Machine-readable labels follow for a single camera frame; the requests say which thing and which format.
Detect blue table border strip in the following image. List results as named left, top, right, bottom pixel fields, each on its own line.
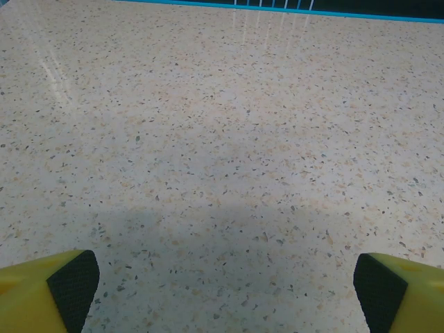
left=114, top=0, right=444, bottom=24

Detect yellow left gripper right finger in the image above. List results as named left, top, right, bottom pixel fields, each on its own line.
left=352, top=252, right=444, bottom=333

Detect blue gear print panel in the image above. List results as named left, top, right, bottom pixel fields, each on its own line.
left=235, top=0, right=444, bottom=19

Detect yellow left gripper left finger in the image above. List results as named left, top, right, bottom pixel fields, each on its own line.
left=0, top=248, right=101, bottom=333

